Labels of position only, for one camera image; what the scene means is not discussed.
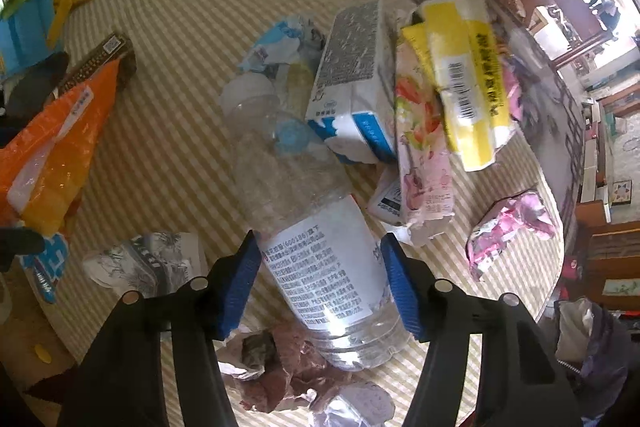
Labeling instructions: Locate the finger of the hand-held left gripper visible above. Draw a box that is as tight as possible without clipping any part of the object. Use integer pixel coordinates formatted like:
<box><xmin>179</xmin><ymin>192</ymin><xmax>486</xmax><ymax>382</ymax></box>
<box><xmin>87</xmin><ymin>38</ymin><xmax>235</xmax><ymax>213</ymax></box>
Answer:
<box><xmin>0</xmin><ymin>227</ymin><xmax>46</xmax><ymax>273</ymax></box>

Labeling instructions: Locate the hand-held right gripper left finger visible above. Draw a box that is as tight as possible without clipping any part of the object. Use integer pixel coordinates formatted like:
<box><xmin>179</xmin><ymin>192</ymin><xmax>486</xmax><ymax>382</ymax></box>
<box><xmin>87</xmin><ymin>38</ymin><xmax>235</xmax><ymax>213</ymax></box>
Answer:
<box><xmin>57</xmin><ymin>231</ymin><xmax>263</xmax><ymax>427</ymax></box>

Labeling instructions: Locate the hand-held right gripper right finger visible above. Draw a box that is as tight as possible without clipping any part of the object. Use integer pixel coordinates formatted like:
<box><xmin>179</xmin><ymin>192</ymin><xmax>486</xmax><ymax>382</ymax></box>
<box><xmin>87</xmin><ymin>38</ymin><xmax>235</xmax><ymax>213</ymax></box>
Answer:
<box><xmin>380</xmin><ymin>234</ymin><xmax>583</xmax><ymax>427</ymax></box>

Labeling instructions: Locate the clear plastic bottle white label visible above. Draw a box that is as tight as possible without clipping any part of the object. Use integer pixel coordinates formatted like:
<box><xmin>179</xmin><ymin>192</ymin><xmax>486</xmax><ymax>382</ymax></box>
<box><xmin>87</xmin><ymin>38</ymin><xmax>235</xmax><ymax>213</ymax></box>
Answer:
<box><xmin>220</xmin><ymin>74</ymin><xmax>413</xmax><ymax>370</ymax></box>

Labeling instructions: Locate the yellow white medicine box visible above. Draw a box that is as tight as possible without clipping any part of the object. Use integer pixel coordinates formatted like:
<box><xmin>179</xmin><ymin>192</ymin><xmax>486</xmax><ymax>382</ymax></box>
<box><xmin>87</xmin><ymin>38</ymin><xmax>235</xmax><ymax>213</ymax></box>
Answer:
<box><xmin>417</xmin><ymin>0</ymin><xmax>518</xmax><ymax>172</ymax></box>

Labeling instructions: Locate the yellow foil sachet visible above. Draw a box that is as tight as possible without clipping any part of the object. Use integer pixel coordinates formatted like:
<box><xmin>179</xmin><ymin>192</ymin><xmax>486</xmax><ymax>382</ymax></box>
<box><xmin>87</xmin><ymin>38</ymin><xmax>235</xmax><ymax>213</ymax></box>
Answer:
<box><xmin>402</xmin><ymin>23</ymin><xmax>441</xmax><ymax>82</ymax></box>

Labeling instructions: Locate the blue white packet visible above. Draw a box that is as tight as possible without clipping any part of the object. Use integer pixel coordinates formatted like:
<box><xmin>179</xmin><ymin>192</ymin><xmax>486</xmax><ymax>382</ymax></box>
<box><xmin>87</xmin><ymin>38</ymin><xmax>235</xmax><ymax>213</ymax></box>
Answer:
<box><xmin>20</xmin><ymin>232</ymin><xmax>71</xmax><ymax>305</ymax></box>

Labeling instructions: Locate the crumpled brown wrapper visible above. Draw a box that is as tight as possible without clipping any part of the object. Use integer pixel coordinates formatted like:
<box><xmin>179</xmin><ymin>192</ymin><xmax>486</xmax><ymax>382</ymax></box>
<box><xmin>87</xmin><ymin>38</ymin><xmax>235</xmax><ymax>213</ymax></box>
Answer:
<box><xmin>220</xmin><ymin>327</ymin><xmax>361</xmax><ymax>413</ymax></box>

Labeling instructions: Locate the grey printed paper piece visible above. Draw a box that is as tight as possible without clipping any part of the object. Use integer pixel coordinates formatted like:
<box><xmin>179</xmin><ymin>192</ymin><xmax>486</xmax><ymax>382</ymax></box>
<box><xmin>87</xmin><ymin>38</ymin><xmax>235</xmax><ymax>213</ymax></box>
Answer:
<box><xmin>82</xmin><ymin>232</ymin><xmax>208</xmax><ymax>298</ymax></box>

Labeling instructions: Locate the orange plastic bag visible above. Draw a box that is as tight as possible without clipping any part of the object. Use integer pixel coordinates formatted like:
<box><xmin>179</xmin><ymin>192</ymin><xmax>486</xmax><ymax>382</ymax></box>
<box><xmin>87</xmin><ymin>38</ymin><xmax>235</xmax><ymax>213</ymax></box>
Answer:
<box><xmin>0</xmin><ymin>57</ymin><xmax>123</xmax><ymax>238</ymax></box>

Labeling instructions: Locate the crumpled pink foil wrapper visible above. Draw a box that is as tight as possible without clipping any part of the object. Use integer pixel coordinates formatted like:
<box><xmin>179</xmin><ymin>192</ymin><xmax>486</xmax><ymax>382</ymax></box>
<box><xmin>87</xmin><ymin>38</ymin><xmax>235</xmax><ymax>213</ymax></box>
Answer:
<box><xmin>465</xmin><ymin>189</ymin><xmax>557</xmax><ymax>283</ymax></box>

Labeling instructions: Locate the pink floral paper box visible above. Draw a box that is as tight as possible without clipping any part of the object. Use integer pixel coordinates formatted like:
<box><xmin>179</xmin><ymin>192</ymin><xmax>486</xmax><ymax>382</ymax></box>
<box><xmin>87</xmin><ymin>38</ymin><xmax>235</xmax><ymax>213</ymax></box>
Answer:
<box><xmin>392</xmin><ymin>42</ymin><xmax>456</xmax><ymax>248</ymax></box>

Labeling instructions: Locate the black object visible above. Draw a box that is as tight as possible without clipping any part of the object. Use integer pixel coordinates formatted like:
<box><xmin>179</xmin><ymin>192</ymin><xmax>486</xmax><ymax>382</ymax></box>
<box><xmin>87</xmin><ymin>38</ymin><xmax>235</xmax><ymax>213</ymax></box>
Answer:
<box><xmin>0</xmin><ymin>52</ymin><xmax>71</xmax><ymax>148</ymax></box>

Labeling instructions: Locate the brown patterned box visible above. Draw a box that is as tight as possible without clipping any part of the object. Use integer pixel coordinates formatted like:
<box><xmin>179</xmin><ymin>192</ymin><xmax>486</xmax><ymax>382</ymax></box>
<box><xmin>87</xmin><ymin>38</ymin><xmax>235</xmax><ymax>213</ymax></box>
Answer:
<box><xmin>47</xmin><ymin>32</ymin><xmax>138</xmax><ymax>100</ymax></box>

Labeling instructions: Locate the wooden cabinet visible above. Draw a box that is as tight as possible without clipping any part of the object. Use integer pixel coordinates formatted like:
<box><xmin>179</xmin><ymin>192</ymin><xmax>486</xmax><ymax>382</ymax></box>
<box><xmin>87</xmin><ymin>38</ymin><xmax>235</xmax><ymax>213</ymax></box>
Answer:
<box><xmin>575</xmin><ymin>202</ymin><xmax>640</xmax><ymax>308</ymax></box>

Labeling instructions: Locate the dark blue jacket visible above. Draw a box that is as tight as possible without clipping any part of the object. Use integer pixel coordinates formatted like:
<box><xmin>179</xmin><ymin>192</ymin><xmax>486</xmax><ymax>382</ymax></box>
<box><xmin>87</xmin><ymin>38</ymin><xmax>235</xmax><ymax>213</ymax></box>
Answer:
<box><xmin>552</xmin><ymin>297</ymin><xmax>632</xmax><ymax>427</ymax></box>

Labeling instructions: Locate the blue white carton box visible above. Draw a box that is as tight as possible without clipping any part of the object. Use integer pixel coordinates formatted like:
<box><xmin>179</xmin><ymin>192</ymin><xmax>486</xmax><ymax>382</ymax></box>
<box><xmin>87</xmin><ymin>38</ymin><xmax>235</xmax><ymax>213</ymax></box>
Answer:
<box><xmin>305</xmin><ymin>0</ymin><xmax>398</xmax><ymax>165</ymax></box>

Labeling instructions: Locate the beige striped table mat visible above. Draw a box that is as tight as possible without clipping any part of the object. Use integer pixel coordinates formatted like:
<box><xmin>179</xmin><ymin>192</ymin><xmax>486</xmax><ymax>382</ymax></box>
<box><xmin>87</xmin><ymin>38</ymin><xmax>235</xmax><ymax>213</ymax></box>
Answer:
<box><xmin>30</xmin><ymin>0</ymin><xmax>566</xmax><ymax>427</ymax></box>

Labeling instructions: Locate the yellow plastic clip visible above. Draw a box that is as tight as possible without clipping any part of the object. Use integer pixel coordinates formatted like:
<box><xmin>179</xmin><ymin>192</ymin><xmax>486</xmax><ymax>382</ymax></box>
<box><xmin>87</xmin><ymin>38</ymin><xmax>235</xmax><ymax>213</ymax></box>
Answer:
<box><xmin>46</xmin><ymin>0</ymin><xmax>96</xmax><ymax>50</ymax></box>

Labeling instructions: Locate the crumpled blue white wrapper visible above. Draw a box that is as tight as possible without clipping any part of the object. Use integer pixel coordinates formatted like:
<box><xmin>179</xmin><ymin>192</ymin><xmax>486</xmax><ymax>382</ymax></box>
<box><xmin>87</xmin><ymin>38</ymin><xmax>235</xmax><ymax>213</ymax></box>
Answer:
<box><xmin>237</xmin><ymin>14</ymin><xmax>331</xmax><ymax>108</ymax></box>

